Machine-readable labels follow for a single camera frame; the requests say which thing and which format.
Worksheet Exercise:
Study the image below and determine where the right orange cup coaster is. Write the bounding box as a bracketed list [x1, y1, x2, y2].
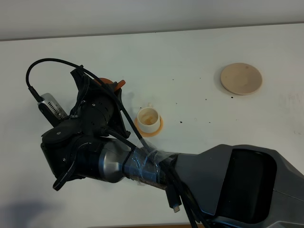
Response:
[134, 117, 163, 137]

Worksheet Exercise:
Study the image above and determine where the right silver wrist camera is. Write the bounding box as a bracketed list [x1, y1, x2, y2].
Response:
[38, 93, 68, 127]

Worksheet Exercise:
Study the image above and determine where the beige round teapot coaster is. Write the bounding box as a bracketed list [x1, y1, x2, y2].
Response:
[220, 63, 263, 95]

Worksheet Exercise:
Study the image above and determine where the right black camera cable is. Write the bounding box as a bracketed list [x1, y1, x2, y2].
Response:
[25, 58, 214, 228]

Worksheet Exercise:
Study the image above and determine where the right white teacup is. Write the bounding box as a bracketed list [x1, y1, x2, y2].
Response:
[137, 103, 161, 133]

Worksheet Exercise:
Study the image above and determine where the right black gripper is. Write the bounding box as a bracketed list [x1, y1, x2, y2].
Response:
[41, 68, 130, 183]

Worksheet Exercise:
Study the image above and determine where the brown clay teapot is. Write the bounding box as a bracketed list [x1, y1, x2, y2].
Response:
[99, 78, 125, 92]

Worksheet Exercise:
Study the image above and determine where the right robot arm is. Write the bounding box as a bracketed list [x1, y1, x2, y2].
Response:
[41, 69, 304, 228]

